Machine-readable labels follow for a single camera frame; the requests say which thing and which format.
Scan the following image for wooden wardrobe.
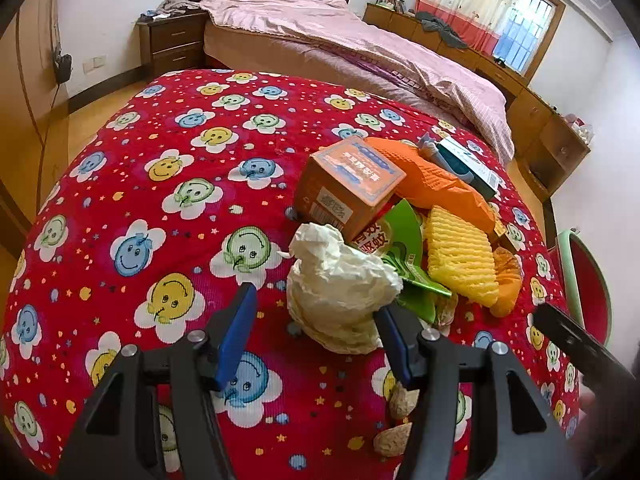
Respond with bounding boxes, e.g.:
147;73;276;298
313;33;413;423
0;0;68;261

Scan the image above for green plastic packet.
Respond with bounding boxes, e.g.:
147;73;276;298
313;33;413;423
350;199;453;325

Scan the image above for white paper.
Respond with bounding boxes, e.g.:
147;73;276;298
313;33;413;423
286;222;404;356

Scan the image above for red smiley flower printed blanket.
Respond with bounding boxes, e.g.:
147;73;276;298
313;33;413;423
0;69;583;480

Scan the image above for white and pink small items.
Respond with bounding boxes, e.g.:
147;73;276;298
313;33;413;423
565;115;594;142

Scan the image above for wooden nightstand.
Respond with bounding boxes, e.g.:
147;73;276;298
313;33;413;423
136;10;208;83

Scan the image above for orange carton box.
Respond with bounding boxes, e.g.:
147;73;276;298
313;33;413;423
294;135;407;241

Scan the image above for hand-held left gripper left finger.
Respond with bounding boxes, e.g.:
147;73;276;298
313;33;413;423
57;282;258;480

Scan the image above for bed with pink blanket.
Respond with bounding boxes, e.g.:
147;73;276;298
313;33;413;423
200;0;516;163

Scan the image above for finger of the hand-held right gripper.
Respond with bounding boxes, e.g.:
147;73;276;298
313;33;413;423
532;302;638;403

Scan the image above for peanut shell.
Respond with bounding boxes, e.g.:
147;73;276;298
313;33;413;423
390;382;421;421
374;422;413;458

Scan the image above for long wooden cabinet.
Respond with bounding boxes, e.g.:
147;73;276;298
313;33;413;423
362;2;593;196

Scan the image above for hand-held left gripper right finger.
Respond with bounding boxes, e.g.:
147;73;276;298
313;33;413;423
372;305;583;480

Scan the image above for grey garment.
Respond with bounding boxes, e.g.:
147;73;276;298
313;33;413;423
419;12;471;51

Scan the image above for black power cable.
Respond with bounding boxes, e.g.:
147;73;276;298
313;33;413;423
15;10;68;221

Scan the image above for pile of clothes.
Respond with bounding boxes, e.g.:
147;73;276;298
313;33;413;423
155;0;201;15

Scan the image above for green rimmed bin red bag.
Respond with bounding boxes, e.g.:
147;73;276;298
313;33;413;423
555;229;613;348

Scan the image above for yellow foam net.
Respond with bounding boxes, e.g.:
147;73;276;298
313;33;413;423
425;205;501;307

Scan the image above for white teal medicine box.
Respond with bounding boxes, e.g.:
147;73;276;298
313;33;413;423
435;135;502;202

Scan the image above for barred window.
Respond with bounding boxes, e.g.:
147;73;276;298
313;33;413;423
492;0;561;73

